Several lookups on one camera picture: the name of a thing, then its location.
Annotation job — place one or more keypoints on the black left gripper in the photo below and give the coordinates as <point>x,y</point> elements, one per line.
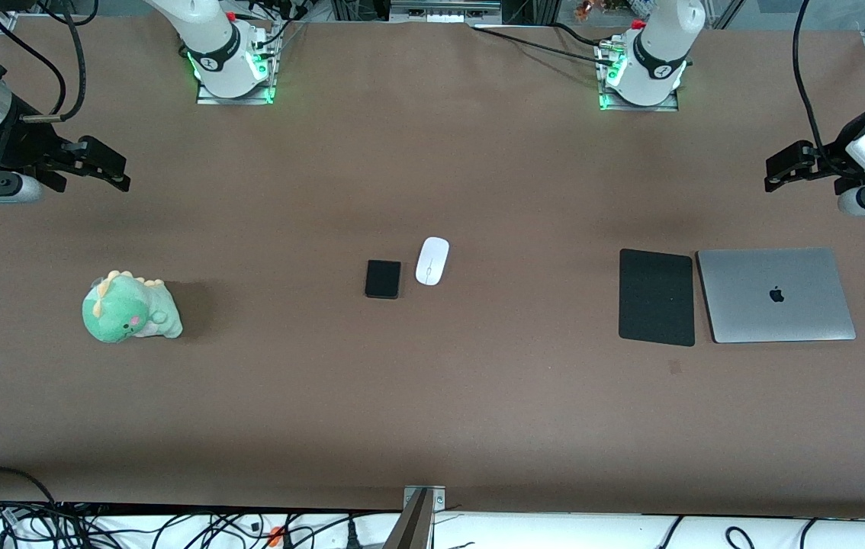
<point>829,158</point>

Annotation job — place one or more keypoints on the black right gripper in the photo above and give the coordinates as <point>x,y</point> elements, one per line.
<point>23,142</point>

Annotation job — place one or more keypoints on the black smartphone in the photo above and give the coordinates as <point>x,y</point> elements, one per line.
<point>383,279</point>

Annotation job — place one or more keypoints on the white computer mouse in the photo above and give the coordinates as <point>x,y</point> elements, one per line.
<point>432,261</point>

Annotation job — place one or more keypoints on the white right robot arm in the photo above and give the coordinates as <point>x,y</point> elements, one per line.
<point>204,23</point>

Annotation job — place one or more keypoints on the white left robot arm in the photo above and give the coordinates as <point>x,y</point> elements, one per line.
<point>669,30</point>

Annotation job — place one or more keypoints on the black mouse pad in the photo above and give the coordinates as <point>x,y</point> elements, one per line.
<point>657,297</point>

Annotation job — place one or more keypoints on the silver laptop with apple logo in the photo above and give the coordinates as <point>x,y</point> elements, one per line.
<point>776,293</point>

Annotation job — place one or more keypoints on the green dinosaur plush toy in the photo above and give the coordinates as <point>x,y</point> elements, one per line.
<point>127,309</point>

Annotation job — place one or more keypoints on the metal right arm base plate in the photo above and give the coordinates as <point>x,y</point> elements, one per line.
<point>207,98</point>

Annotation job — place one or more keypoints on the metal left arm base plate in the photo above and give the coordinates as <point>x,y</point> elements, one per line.
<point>615,105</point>

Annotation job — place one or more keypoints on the silver aluminium rail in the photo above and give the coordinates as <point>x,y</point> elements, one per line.
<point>444,9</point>

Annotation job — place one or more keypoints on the silver bracket plate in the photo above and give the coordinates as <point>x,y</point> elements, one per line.
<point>436,497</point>

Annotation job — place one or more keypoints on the grey metal post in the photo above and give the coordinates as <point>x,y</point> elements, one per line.
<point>411,530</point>

